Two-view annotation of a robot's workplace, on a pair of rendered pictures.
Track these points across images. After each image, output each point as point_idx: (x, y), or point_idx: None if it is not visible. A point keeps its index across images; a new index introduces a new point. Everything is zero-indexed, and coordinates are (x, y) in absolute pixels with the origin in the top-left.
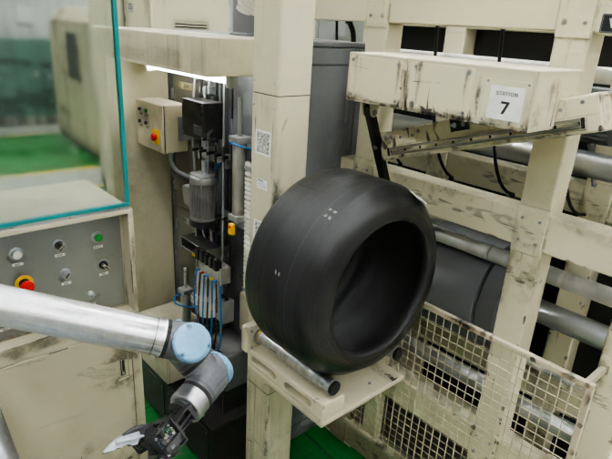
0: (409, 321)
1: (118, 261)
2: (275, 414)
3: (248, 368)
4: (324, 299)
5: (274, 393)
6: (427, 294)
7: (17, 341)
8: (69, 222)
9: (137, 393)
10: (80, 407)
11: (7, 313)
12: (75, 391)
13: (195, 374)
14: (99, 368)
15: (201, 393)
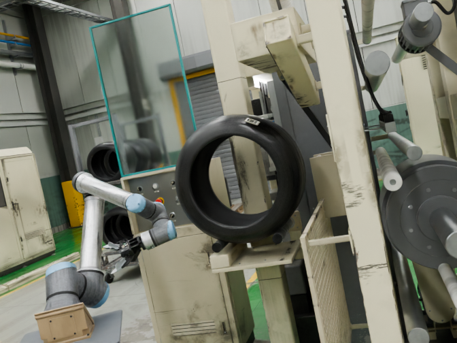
0: (271, 211)
1: None
2: (269, 299)
3: None
4: (182, 182)
5: (264, 281)
6: (288, 192)
7: None
8: (171, 169)
9: (221, 278)
10: (188, 275)
11: (89, 187)
12: (184, 265)
13: (154, 227)
14: (196, 254)
15: (147, 234)
